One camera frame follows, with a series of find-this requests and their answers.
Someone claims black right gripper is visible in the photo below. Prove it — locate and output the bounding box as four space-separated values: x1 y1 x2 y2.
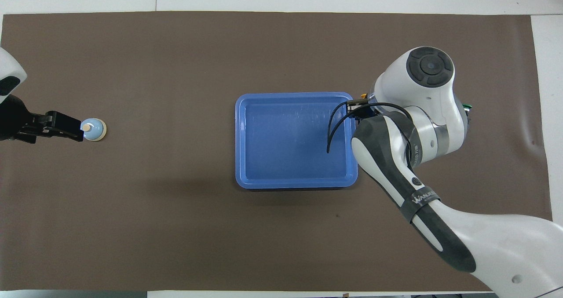
354 106 378 123

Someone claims blue plastic tray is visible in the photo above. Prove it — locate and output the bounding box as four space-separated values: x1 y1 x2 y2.
234 92 358 190

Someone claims light blue desk bell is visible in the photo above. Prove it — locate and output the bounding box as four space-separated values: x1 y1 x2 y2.
80 118 107 142

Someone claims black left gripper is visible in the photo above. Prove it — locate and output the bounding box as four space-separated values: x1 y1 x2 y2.
0 95 84 144

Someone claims brown table mat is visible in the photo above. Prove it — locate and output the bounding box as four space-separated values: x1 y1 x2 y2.
0 11 560 292

